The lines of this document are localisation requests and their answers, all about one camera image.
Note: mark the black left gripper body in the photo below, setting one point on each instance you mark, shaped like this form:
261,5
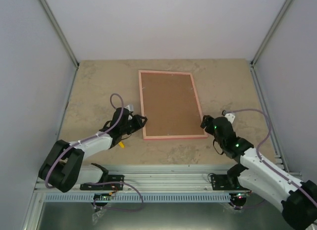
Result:
126,130

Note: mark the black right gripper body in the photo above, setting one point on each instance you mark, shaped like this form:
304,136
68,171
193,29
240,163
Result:
210,130

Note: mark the yellow handled screwdriver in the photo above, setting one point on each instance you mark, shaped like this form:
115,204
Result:
121,144

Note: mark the pink wooden photo frame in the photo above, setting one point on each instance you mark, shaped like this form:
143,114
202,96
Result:
170,102

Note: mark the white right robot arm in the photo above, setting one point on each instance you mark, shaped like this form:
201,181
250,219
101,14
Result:
294,198

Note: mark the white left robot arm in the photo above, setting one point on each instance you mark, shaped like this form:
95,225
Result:
62,169

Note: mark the left controller board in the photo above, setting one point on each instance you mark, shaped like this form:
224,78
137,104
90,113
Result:
102,199

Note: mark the controller board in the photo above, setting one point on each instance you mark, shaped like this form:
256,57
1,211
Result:
102,199
238,200

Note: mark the right controller board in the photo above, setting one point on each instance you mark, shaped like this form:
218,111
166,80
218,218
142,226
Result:
238,200

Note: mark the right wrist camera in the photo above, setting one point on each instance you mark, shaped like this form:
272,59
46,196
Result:
230,116

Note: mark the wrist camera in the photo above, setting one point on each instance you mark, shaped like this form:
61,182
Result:
230,116
130,107

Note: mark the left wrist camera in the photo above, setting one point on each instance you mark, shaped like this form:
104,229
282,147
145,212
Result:
130,107

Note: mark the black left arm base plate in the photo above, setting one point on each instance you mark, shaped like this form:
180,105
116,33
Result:
110,182

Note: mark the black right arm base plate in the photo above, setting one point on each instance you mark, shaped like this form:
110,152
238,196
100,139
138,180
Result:
224,182

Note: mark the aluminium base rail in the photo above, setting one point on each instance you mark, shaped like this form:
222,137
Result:
168,178

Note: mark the grey slotted cable duct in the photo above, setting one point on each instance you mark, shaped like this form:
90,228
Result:
145,197

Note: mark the aluminium corner post right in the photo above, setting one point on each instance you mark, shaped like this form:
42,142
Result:
277,21

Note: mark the aluminium corner post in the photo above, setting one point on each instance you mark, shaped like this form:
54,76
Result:
49,13
277,21

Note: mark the aluminium corner post left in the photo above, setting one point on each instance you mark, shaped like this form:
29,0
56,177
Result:
49,13

